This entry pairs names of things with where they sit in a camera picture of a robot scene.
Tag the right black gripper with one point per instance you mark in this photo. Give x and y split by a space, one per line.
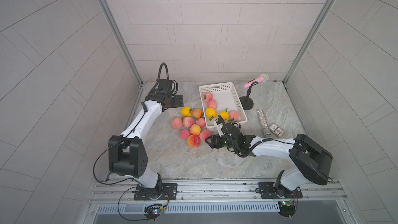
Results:
217 144

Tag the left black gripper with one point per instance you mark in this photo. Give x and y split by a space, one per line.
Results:
178 101

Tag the yellow peach with leaf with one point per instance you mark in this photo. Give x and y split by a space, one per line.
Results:
224 114

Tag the white perforated plastic basket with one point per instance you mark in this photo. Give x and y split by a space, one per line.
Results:
225 96

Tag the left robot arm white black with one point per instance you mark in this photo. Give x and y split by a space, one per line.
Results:
127 154

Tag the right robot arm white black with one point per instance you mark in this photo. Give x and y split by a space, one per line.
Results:
312 163

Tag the pink peach beside basket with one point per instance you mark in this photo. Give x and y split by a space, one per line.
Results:
201 122

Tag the red orange peach bottom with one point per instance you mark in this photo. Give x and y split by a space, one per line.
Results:
193 140

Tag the pink peach left row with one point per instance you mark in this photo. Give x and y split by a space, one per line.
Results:
177 123

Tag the orange wrinkled peach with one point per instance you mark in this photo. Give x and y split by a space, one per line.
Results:
197 114

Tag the orange pink peach centre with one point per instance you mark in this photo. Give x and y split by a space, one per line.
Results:
195 129

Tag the dark pink peach lower left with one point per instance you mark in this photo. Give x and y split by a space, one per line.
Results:
184 134

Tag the small patterned card box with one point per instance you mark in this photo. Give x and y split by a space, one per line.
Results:
276 130

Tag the pink toy microphone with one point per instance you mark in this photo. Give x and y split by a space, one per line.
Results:
260 79

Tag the white ventilation grille strip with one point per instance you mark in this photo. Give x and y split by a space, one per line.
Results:
194 207

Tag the right circuit board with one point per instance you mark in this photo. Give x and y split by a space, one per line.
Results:
287 208

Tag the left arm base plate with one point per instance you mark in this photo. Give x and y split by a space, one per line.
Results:
145 194

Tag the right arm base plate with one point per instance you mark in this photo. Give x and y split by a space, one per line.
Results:
268 191

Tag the left circuit board with cable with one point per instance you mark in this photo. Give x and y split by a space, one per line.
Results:
152 212

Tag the aluminium mounting rail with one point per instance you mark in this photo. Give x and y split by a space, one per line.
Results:
217 190

